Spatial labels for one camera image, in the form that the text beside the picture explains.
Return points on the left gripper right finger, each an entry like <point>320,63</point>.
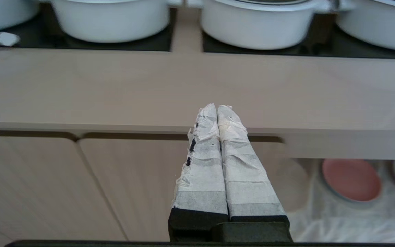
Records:
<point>247,178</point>

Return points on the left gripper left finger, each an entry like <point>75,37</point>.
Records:
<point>202,178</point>

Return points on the pink plate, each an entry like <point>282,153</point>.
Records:
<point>351,180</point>

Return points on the white shelf liner cloth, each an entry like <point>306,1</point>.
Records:
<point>355,219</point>

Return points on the light wood cabinet door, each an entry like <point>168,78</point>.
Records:
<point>29,185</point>
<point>142,185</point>

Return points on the black induction cooktop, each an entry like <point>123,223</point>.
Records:
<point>46,39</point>
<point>321,48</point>

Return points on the white cooking pot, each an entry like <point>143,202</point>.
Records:
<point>379,25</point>
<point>111,20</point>
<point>259,24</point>
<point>3,14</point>

